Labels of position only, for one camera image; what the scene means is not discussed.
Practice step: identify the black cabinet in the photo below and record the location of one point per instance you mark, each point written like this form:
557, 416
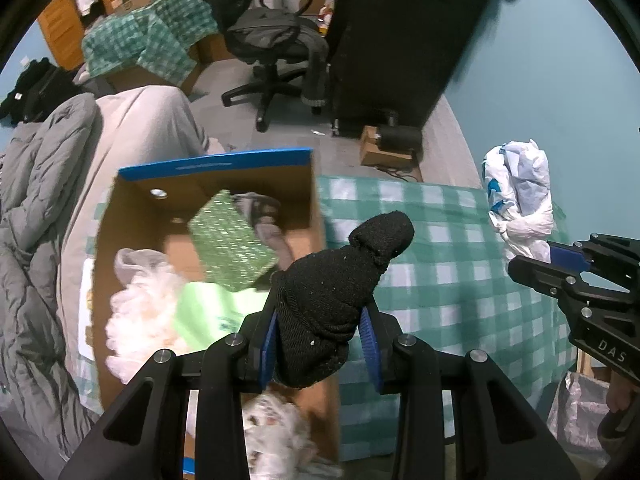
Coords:
410, 35

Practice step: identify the green glitter sponge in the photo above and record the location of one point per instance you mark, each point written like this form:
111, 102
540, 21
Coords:
232, 240

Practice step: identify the person's right hand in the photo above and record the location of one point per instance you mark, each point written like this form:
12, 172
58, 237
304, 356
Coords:
622, 400

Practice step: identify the wooden door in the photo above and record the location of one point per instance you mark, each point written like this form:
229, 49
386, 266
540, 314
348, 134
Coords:
62, 25

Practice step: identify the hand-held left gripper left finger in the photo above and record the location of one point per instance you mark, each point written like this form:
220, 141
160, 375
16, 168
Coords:
267, 347

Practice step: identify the black clothes pile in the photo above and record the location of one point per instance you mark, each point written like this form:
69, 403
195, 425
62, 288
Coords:
35, 90

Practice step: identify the cardboard box with blue rim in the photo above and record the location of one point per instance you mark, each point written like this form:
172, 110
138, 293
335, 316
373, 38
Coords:
300, 200

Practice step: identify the black knit sock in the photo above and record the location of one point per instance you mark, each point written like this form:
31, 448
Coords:
335, 285

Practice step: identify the small cardboard box with roller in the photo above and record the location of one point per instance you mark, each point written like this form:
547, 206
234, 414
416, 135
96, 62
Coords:
392, 145

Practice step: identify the grey and white cloth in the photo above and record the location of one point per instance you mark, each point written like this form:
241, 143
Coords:
280, 435

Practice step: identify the grey quilted duvet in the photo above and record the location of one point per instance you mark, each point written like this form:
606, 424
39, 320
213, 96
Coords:
35, 240

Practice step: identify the white plastic bag bundle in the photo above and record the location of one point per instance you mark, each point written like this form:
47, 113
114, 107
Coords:
522, 195

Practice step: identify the green checkered cloth cover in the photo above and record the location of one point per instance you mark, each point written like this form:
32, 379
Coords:
150, 35

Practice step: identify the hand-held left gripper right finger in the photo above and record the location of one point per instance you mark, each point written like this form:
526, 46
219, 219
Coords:
371, 347

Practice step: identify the black office chair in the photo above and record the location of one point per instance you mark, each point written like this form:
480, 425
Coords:
270, 35

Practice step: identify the silver plastic bag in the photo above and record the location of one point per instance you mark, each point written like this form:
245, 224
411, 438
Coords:
580, 410

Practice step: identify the green plastic bag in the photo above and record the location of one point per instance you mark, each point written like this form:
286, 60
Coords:
215, 310

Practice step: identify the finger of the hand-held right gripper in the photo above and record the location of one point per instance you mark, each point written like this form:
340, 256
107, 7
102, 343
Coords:
567, 257
537, 275

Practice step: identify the green checkered tablecloth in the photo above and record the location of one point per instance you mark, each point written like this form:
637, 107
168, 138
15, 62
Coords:
450, 260

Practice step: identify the white mesh bath loofah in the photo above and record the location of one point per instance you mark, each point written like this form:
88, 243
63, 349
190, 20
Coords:
140, 305

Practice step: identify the beige mattress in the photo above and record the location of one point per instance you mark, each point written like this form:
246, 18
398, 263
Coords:
145, 125

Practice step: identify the grey fleece mitt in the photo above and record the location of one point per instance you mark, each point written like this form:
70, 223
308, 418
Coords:
270, 230

